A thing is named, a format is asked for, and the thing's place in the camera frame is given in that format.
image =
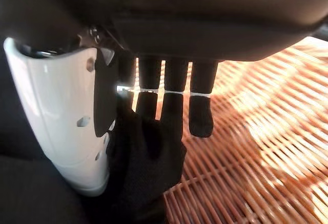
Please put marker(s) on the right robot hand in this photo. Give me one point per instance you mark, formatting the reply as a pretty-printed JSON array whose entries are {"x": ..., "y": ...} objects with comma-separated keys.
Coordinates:
[{"x": 179, "y": 16}]

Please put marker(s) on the black garment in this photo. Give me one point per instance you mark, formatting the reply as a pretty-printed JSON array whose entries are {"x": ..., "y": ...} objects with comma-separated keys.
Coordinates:
[{"x": 143, "y": 162}]

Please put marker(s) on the large wicker laundry basket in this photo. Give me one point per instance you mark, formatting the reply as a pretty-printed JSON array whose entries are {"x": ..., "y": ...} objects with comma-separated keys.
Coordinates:
[{"x": 256, "y": 144}]

